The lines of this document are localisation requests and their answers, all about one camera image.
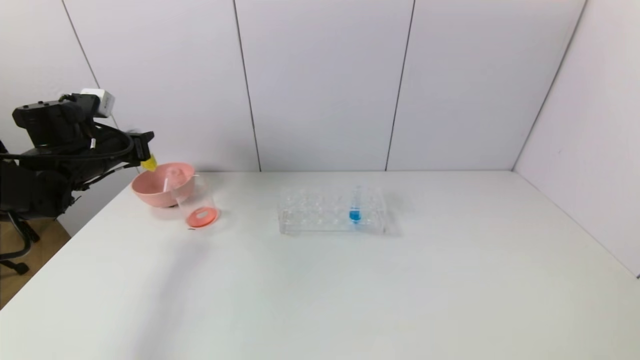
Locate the pink plastic bowl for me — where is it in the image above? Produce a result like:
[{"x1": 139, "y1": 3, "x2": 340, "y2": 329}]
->
[{"x1": 131, "y1": 162, "x2": 197, "y2": 209}]

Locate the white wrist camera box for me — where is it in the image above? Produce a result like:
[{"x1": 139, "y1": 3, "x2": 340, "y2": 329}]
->
[{"x1": 79, "y1": 88, "x2": 116, "y2": 119}]

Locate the clear acrylic test tube rack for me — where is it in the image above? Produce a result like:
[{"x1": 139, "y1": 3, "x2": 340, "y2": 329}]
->
[{"x1": 278, "y1": 183, "x2": 390, "y2": 236}]

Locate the black tripod stand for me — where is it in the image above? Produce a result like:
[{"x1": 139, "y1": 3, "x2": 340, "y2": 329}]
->
[{"x1": 0, "y1": 212, "x2": 41, "y2": 277}]

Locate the test tube with blue pigment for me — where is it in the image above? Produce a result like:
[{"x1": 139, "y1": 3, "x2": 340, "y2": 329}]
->
[{"x1": 348, "y1": 184, "x2": 363, "y2": 226}]

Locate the test tube with red pigment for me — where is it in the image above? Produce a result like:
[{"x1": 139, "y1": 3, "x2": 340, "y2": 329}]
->
[{"x1": 160, "y1": 167, "x2": 184, "y2": 196}]

